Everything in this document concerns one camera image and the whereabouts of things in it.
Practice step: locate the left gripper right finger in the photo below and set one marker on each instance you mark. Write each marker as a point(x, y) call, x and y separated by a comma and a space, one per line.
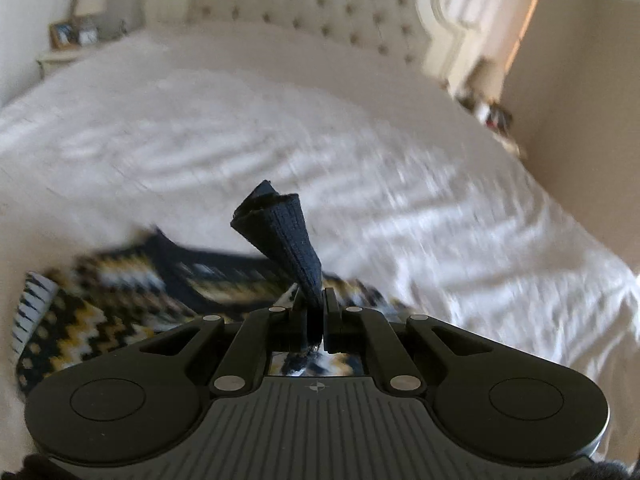
point(332, 321)

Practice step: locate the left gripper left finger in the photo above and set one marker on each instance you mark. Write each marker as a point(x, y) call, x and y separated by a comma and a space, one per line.
point(299, 319)

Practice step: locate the navy yellow patterned knit sweater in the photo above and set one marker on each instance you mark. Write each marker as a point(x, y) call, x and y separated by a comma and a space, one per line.
point(110, 300)

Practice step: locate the white bed duvet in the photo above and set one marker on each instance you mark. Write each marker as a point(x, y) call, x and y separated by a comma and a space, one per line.
point(171, 128)

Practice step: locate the white bedside table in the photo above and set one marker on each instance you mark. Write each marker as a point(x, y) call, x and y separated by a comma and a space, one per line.
point(480, 95)

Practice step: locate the cream tufted headboard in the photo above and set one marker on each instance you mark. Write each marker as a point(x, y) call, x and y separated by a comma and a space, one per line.
point(415, 32)

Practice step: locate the picture frame on nightstand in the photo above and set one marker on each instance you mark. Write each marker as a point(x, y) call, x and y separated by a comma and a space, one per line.
point(72, 35)

